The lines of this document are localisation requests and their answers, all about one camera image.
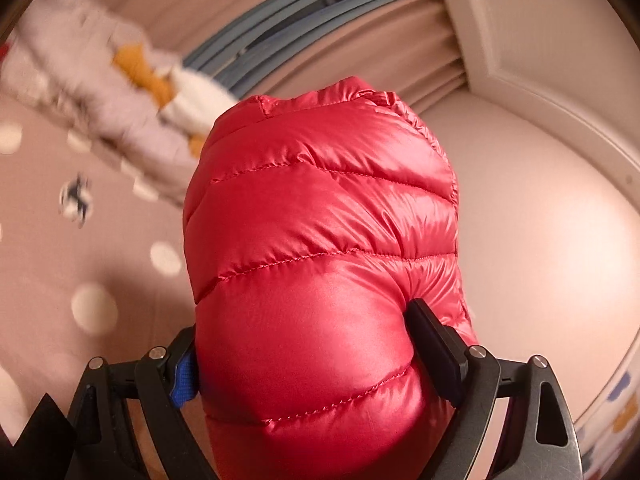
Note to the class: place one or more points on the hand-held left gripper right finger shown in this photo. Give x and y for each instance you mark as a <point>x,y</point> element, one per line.
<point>436,351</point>

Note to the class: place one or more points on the red down jacket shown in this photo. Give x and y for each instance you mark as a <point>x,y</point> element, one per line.
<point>310,260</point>

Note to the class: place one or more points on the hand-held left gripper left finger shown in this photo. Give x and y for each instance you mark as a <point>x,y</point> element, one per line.
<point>184,375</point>

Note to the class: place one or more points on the black jagged-edged sheet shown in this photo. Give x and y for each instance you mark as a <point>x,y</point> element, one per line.
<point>35,445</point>

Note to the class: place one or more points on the white fleece garment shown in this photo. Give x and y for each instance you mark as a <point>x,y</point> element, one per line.
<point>195,100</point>

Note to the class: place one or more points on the white door frame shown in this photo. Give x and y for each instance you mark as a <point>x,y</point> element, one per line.
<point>525,35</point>

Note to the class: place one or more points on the colourful printed cloth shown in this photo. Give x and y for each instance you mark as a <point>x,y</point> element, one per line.
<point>607,410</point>

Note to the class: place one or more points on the beige curtain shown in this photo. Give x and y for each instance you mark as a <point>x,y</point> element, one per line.
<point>350,45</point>

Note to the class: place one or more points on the blue-grey window bars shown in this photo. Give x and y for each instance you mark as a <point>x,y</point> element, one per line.
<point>260,30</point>

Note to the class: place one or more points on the brown polka dot blanket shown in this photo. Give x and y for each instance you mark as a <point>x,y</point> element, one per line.
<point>100,240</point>

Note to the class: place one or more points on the mustard yellow garment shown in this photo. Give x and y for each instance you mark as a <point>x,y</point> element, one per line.
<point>140,67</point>

